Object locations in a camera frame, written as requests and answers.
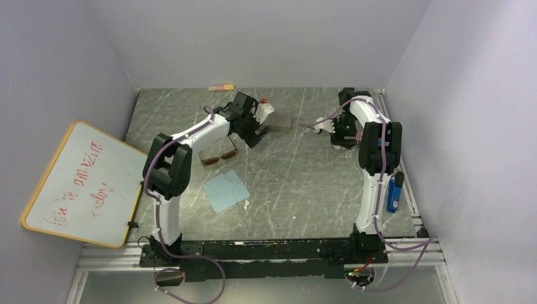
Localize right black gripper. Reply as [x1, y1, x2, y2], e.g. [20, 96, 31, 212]
[327, 111, 357, 150]

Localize brown glasses case green lining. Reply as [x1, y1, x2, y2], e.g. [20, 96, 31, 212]
[263, 113, 293, 132]

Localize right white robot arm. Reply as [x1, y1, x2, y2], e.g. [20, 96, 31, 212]
[330, 87, 404, 240]

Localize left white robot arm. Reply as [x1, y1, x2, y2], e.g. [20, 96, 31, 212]
[142, 92, 275, 266]

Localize brown tinted sunglasses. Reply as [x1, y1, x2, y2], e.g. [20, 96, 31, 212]
[198, 136, 238, 167]

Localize left blue cleaning cloth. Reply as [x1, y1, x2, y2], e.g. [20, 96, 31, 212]
[203, 170, 250, 213]

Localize pink yellow marker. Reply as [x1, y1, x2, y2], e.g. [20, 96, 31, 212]
[208, 84, 235, 91]

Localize blue black marker pen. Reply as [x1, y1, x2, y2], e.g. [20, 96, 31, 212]
[386, 171, 405, 213]

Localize yellow framed whiteboard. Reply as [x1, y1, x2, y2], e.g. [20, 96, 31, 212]
[22, 121, 147, 248]

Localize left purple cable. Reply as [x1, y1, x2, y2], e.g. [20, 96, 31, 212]
[144, 105, 227, 304]

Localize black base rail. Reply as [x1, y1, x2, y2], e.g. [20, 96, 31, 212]
[139, 233, 388, 282]

